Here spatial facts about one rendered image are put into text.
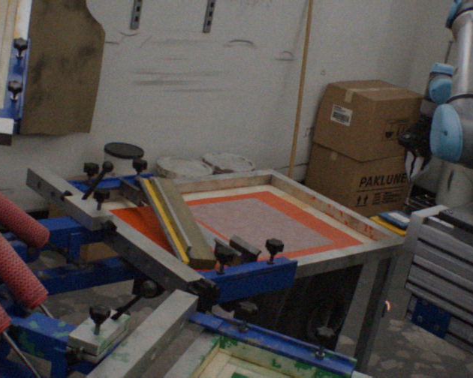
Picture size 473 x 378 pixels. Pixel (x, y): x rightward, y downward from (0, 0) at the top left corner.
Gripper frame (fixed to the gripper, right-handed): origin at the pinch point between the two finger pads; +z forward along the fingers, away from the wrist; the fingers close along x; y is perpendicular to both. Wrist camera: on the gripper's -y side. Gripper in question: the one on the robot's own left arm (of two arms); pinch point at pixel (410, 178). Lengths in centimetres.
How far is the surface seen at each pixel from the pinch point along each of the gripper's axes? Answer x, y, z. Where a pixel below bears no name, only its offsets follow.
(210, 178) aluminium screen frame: 38, -46, 11
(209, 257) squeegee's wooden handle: -6, -83, 12
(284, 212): 16.9, -34.1, 14.7
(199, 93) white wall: 212, 97, 38
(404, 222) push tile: -3.3, -1.9, 13.1
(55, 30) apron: 207, -2, 5
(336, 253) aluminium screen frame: -15, -47, 11
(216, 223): 16, -61, 15
